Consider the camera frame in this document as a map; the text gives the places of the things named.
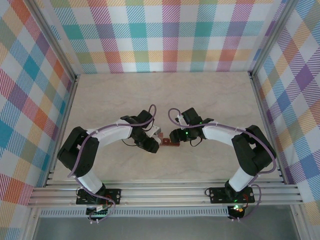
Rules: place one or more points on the red pill organizer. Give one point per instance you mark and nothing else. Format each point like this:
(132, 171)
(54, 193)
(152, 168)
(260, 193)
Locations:
(166, 142)

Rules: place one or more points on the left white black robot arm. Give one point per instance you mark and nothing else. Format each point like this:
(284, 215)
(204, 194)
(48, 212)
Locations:
(115, 137)

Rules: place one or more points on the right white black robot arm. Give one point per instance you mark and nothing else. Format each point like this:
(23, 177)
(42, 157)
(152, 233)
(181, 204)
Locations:
(217, 135)

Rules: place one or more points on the grey metal lower panel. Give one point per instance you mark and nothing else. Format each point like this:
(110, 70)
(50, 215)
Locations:
(162, 228)

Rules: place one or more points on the green terminal block board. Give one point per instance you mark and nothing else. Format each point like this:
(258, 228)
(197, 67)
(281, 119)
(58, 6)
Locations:
(98, 213)

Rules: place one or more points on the controller board with green light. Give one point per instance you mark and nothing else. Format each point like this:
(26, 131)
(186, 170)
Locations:
(237, 209)

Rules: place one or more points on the aluminium frame rail with slots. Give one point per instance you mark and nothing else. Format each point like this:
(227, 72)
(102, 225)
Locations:
(162, 197)

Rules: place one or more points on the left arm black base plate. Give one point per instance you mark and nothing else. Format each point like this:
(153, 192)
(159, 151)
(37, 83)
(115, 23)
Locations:
(112, 193)

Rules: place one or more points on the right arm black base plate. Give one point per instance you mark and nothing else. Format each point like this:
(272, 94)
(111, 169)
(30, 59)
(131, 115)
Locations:
(217, 195)

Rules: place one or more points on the aluminium side rail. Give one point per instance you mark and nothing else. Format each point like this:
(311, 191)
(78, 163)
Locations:
(68, 107)
(267, 125)

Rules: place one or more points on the aluminium corner post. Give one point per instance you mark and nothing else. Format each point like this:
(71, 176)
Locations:
(270, 37)
(57, 40)

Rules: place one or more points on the aluminium lower frame bar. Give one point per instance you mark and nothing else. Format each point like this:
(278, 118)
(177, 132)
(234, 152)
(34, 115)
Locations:
(298, 225)
(32, 225)

